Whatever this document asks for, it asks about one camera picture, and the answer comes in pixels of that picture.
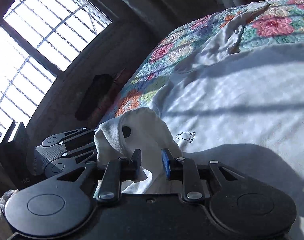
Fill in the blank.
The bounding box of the white fleece sweatshirt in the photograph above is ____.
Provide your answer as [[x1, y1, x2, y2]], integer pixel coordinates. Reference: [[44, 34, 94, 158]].
[[94, 1, 304, 239]]

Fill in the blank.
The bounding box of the black cloth on headboard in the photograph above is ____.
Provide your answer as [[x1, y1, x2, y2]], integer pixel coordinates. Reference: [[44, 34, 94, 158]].
[[74, 74, 113, 121]]

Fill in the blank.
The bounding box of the brown wooden headboard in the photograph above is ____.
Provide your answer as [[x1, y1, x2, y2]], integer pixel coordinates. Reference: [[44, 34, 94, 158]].
[[87, 68, 135, 128]]

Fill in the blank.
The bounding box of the window with metal grille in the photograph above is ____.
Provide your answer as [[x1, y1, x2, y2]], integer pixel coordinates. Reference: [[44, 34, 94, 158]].
[[0, 0, 112, 137]]

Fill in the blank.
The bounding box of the floral quilted bedspread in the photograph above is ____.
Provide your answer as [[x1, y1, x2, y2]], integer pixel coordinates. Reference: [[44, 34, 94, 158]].
[[97, 0, 304, 124]]

